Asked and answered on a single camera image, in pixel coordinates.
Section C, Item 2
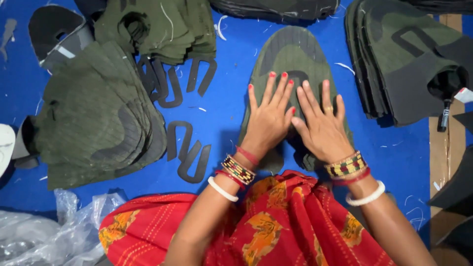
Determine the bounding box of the person's left hand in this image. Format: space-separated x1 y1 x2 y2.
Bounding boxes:
240 72 297 158

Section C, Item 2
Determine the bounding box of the white paper tag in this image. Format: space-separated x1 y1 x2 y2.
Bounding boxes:
453 87 473 104

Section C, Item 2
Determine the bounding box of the dark stack of fabric pieces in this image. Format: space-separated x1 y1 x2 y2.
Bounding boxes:
401 0 473 15

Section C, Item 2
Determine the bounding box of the large stack of green uppers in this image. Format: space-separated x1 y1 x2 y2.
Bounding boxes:
33 41 168 190

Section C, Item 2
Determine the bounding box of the black marker pen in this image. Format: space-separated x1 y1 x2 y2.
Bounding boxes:
437 99 453 133

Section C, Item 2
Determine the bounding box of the white sole piece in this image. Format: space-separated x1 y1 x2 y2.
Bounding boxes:
0 123 16 179

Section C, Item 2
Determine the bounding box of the clear plastic bag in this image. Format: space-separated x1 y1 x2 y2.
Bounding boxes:
0 188 127 266

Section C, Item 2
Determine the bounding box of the white bangle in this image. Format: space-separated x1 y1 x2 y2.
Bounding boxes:
207 176 239 203
345 180 386 207

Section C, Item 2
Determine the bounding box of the dark flat stack of uppers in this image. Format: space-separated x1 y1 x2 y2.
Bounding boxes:
209 0 341 23

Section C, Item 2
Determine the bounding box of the red and orange sari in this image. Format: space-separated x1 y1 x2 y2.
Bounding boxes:
99 170 397 266

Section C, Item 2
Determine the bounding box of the brown cardboard sheet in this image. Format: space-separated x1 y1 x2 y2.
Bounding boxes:
428 14 473 266

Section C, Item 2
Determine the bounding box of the camouflage green shoe piece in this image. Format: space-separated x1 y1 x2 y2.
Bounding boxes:
238 25 355 175

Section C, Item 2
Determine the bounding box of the multicolour beaded bangle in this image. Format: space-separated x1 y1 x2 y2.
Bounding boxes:
324 150 368 180
221 154 256 185

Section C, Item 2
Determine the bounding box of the grey lining piece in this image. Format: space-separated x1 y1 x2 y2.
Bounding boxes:
11 116 40 170

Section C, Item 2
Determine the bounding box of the white curved trim scrap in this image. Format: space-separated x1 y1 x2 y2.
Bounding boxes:
216 15 228 41

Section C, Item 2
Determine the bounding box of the person's right hand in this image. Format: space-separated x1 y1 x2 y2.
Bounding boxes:
291 79 356 164

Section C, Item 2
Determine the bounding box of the thin red bangle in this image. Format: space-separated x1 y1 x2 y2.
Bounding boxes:
331 167 372 187
215 169 247 190

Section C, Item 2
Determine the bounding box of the stack of black-trimmed camouflage uppers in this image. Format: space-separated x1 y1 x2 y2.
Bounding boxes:
345 0 473 127

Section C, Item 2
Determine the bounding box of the red wrist thread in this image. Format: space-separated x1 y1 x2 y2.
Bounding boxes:
236 146 260 166

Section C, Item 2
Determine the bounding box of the black U-shaped cutout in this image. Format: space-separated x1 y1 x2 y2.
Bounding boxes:
167 121 194 162
186 57 218 98
136 57 164 103
177 140 212 184
158 66 184 109

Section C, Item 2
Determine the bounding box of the small stack of green uppers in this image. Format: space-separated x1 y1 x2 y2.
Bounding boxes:
93 0 217 66

